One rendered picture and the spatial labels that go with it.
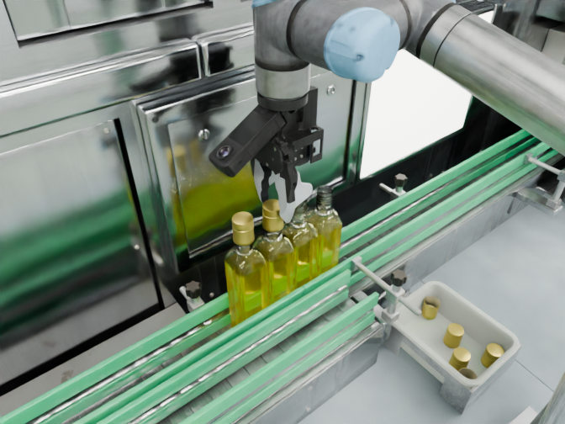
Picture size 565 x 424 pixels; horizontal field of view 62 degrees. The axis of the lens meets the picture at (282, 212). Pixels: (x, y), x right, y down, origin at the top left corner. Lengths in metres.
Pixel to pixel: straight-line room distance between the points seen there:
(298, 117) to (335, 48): 0.19
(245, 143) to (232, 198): 0.26
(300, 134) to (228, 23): 0.21
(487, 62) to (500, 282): 0.82
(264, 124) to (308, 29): 0.16
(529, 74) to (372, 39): 0.17
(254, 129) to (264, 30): 0.13
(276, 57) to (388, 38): 0.15
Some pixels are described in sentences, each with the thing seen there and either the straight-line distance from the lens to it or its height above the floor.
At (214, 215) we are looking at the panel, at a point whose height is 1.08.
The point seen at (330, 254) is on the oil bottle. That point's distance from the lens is 0.91.
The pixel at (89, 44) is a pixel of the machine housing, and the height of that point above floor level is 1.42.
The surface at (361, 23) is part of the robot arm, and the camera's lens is 0.53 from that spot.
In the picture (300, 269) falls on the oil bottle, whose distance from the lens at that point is 0.88.
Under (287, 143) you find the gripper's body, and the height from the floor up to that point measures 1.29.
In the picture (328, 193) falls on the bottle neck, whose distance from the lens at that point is 0.83.
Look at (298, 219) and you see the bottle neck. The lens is 0.82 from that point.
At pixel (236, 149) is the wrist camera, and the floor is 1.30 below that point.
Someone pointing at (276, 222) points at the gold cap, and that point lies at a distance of 0.77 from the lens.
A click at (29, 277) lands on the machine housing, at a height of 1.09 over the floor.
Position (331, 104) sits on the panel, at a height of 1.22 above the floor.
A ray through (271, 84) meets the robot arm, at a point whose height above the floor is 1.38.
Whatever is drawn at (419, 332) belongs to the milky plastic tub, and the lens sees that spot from 1.12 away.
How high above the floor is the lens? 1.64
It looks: 39 degrees down
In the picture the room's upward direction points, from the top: straight up
